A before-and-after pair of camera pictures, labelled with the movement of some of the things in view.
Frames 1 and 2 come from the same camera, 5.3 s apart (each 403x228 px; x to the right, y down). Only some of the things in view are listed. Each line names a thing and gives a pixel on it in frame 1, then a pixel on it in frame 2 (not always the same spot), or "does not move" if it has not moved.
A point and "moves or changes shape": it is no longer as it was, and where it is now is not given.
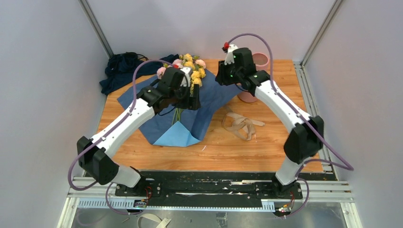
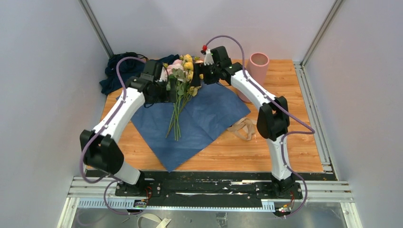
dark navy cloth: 119,69 does not move
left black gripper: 191,102 -> 168,96
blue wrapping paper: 178,127 moves or changes shape
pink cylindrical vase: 260,62 does not move
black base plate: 212,185 does not move
